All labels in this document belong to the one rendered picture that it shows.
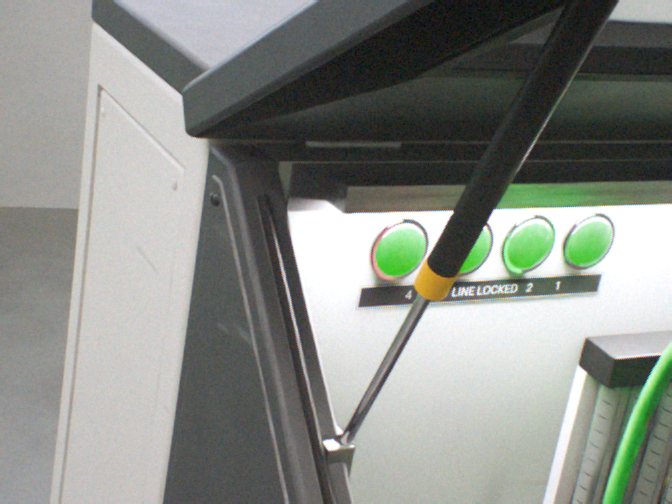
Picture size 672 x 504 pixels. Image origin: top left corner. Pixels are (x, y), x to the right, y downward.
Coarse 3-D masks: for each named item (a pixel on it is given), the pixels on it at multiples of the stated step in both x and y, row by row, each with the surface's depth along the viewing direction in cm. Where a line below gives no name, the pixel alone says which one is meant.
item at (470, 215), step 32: (576, 0) 48; (608, 0) 47; (576, 32) 48; (544, 64) 50; (576, 64) 50; (544, 96) 51; (512, 128) 52; (480, 160) 55; (512, 160) 54; (480, 192) 55; (448, 224) 58; (480, 224) 57; (448, 256) 58; (416, 288) 61; (448, 288) 60; (416, 320) 63; (352, 416) 70; (352, 448) 72
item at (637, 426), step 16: (656, 368) 89; (656, 384) 90; (640, 400) 92; (656, 400) 91; (640, 416) 92; (640, 432) 93; (624, 448) 94; (624, 464) 95; (624, 480) 95; (608, 496) 96
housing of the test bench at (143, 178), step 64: (128, 0) 96; (192, 0) 100; (256, 0) 105; (128, 64) 94; (192, 64) 82; (128, 128) 95; (128, 192) 96; (192, 192) 83; (128, 256) 96; (192, 256) 84; (128, 320) 97; (64, 384) 114; (128, 384) 97; (64, 448) 115; (128, 448) 98
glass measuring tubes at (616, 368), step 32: (608, 352) 97; (640, 352) 98; (576, 384) 101; (608, 384) 97; (640, 384) 99; (576, 416) 101; (608, 416) 100; (576, 448) 103; (608, 448) 105; (640, 448) 107; (576, 480) 103; (608, 480) 105; (640, 480) 106
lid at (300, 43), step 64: (320, 0) 60; (384, 0) 55; (448, 0) 62; (512, 0) 57; (640, 0) 61; (256, 64) 68; (320, 64) 61; (384, 64) 68; (448, 64) 63; (512, 64) 67; (640, 64) 71; (192, 128) 77; (256, 128) 76; (320, 128) 78; (384, 128) 80; (448, 128) 83; (576, 128) 88; (640, 128) 91
